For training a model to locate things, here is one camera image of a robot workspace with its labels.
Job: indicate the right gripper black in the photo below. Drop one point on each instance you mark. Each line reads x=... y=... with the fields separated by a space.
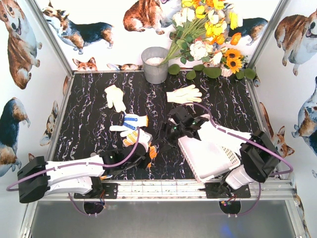
x=167 y=132

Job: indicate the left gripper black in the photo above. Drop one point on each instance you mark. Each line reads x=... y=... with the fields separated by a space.
x=139 y=153

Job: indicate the yellow dotted white glove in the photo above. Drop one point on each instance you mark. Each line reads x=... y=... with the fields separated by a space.
x=145 y=139

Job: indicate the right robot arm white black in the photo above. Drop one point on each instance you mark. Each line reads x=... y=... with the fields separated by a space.
x=257 y=154

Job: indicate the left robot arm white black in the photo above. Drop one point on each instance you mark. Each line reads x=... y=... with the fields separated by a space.
x=40 y=178

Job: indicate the white perforated storage basket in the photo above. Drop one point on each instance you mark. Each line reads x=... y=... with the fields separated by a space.
x=207 y=160

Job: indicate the blue dotted glove centre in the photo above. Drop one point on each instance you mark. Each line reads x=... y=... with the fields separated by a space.
x=130 y=124

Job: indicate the cream glove back right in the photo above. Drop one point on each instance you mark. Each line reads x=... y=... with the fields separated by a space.
x=183 y=95

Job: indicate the cream glove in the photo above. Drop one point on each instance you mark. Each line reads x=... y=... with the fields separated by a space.
x=183 y=95
x=114 y=97

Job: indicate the grey metal bucket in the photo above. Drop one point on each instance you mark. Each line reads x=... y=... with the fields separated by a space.
x=154 y=64

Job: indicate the cream glove back left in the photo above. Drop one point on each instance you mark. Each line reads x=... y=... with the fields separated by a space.
x=114 y=97

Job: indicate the sunflower pot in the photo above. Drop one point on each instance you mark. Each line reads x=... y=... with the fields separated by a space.
x=232 y=61

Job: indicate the artificial flower bouquet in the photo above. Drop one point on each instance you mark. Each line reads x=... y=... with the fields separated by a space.
x=200 y=29

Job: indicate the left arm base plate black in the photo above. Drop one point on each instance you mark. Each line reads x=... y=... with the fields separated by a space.
x=106 y=190

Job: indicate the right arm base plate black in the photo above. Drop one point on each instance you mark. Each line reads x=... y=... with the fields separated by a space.
x=217 y=190

